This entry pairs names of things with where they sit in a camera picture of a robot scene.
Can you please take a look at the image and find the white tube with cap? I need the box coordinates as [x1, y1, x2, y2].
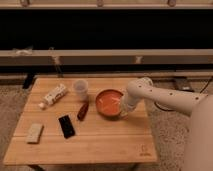
[38, 84, 68, 110]

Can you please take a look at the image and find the beige rectangular block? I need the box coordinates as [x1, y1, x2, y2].
[26, 123, 44, 144]

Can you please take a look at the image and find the orange ceramic bowl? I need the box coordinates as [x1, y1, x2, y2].
[95, 89, 123, 117]

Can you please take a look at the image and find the black rectangular phone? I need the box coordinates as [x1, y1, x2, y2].
[59, 115, 75, 138]

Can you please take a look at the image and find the wooden table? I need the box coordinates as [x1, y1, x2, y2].
[3, 78, 157, 165]

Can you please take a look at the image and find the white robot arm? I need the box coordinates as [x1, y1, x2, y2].
[120, 77, 213, 171]

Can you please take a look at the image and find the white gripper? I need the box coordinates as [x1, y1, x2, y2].
[120, 93, 140, 117]

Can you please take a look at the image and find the black cable loop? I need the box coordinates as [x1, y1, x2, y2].
[153, 99, 174, 112]

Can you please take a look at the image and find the grey horizontal rail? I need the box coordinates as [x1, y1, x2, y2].
[0, 49, 213, 66]

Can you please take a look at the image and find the clear plastic cup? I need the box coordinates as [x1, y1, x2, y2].
[73, 79, 88, 101]

